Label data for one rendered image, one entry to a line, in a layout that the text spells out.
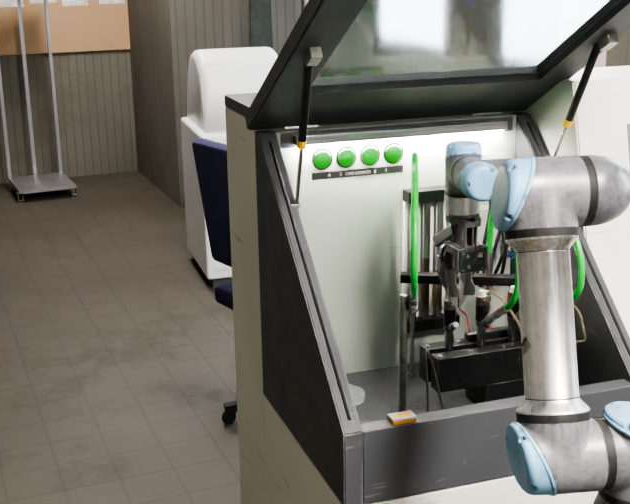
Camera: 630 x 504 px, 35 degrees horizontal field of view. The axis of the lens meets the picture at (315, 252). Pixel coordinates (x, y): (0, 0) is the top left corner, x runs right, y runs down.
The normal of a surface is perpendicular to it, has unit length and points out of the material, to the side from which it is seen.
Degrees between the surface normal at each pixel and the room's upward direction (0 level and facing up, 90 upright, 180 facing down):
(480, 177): 89
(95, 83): 90
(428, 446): 90
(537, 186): 65
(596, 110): 76
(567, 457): 71
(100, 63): 90
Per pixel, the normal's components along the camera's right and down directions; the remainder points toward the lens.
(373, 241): 0.33, 0.26
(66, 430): -0.02, -0.96
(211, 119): 0.26, -0.06
